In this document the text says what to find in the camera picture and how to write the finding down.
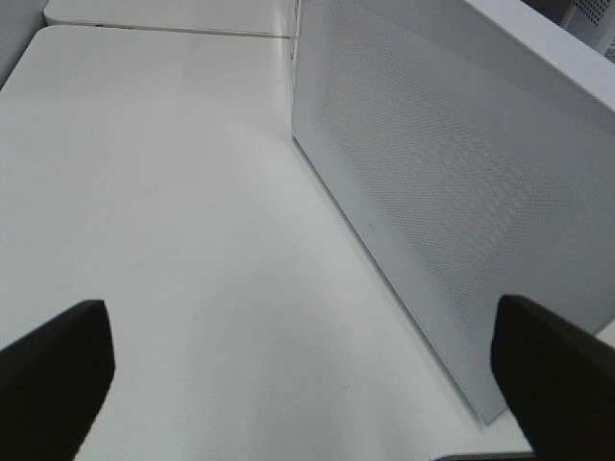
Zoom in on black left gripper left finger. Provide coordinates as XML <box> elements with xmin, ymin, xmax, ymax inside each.
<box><xmin>1</xmin><ymin>300</ymin><xmax>115</xmax><ymax>460</ymax></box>

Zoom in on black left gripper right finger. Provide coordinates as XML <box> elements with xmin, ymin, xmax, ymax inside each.
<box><xmin>490</xmin><ymin>295</ymin><xmax>614</xmax><ymax>460</ymax></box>

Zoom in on white microwave door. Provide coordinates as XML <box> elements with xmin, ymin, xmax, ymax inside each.
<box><xmin>290</xmin><ymin>0</ymin><xmax>615</xmax><ymax>426</ymax></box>

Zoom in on white microwave oven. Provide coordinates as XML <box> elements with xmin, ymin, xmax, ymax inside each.
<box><xmin>458</xmin><ymin>0</ymin><xmax>615</xmax><ymax>337</ymax></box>

